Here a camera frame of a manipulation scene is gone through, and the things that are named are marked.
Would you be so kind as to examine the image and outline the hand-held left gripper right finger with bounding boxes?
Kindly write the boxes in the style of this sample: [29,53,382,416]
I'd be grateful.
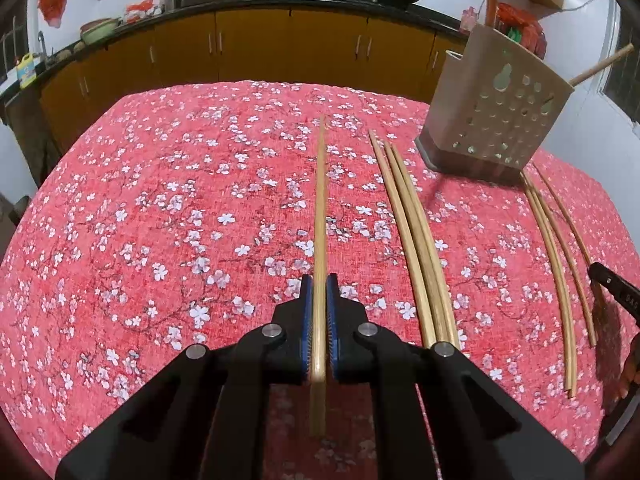
[326,274,586,480]

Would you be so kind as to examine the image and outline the red and white plastic bag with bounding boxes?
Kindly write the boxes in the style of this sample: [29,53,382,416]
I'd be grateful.
[125,0,163,24]

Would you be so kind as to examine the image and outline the orange lower kitchen cabinets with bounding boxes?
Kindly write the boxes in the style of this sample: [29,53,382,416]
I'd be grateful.
[37,7,468,153]

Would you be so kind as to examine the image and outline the beige perforated utensil holder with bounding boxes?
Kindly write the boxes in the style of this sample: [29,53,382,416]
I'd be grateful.
[415,24,575,186]

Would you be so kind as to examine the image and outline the red plastic bag on wall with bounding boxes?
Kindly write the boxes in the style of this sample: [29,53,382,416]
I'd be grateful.
[37,0,69,29]

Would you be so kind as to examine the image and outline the yellow detergent bottle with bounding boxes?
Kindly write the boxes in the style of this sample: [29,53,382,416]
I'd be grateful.
[16,51,40,90]

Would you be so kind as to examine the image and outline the green basin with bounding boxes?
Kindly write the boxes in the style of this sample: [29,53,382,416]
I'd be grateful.
[80,17,123,46]

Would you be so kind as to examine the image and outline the large window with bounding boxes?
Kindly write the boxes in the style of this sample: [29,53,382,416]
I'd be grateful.
[600,0,640,127]

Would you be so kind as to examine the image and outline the black kitchen countertop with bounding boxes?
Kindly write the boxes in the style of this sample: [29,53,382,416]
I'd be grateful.
[0,0,475,111]

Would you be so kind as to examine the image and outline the white cable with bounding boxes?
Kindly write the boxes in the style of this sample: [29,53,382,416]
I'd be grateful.
[560,0,609,13]

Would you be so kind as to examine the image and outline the pink bottle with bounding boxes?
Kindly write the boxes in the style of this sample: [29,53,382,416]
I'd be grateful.
[460,6,482,36]

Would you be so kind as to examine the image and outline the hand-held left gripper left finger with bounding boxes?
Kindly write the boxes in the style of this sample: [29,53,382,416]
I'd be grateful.
[55,274,313,480]

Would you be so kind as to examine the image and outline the barred window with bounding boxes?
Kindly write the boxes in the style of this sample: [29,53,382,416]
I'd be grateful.
[0,15,27,82]

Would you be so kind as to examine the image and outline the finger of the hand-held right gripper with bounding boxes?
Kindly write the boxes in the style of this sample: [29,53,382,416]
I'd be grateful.
[587,262,640,322]

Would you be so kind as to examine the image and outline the light wooden utensil handle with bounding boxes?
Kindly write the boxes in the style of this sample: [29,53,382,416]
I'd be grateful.
[569,44,635,87]

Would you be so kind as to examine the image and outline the red floral tablecloth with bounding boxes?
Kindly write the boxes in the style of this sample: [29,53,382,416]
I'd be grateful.
[0,80,640,480]

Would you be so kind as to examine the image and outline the bamboo chopstick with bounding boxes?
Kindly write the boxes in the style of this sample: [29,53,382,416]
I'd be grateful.
[533,162,600,267]
[368,130,435,350]
[520,171,572,396]
[309,116,331,438]
[391,145,462,351]
[383,140,448,347]
[525,180,577,400]
[530,185,598,347]

